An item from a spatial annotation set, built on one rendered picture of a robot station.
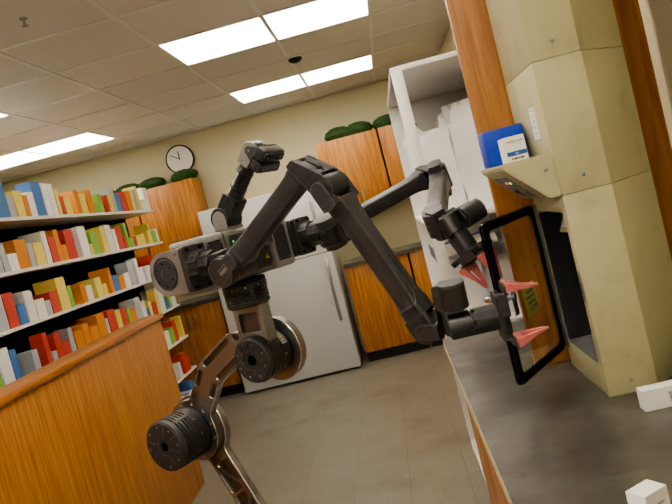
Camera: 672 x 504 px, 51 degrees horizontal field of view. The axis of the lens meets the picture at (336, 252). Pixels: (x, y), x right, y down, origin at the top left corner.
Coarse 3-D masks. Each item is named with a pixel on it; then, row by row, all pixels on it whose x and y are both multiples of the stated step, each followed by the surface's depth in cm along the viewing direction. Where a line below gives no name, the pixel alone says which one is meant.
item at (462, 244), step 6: (462, 228) 177; (456, 234) 176; (462, 234) 176; (468, 234) 176; (450, 240) 177; (456, 240) 176; (462, 240) 175; (468, 240) 175; (474, 240) 176; (456, 246) 176; (462, 246) 175; (468, 246) 175; (474, 246) 173; (480, 246) 172; (462, 252) 176; (468, 252) 174; (456, 264) 178
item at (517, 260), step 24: (528, 216) 183; (504, 240) 171; (528, 240) 181; (504, 264) 169; (528, 264) 179; (528, 288) 177; (528, 312) 175; (552, 312) 185; (552, 336) 183; (528, 360) 170
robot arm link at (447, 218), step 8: (456, 208) 181; (448, 216) 177; (456, 216) 178; (464, 216) 179; (440, 224) 178; (448, 224) 177; (456, 224) 176; (464, 224) 180; (448, 232) 177; (456, 232) 177
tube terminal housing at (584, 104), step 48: (528, 96) 163; (576, 96) 153; (624, 96) 163; (528, 144) 176; (576, 144) 154; (624, 144) 160; (576, 192) 155; (624, 192) 158; (576, 240) 156; (624, 240) 155; (624, 288) 156; (624, 336) 157; (624, 384) 158
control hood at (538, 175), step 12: (540, 156) 155; (552, 156) 155; (492, 168) 170; (504, 168) 156; (516, 168) 156; (528, 168) 155; (540, 168) 155; (552, 168) 155; (492, 180) 187; (516, 180) 159; (528, 180) 156; (540, 180) 155; (552, 180) 155; (540, 192) 156; (552, 192) 155
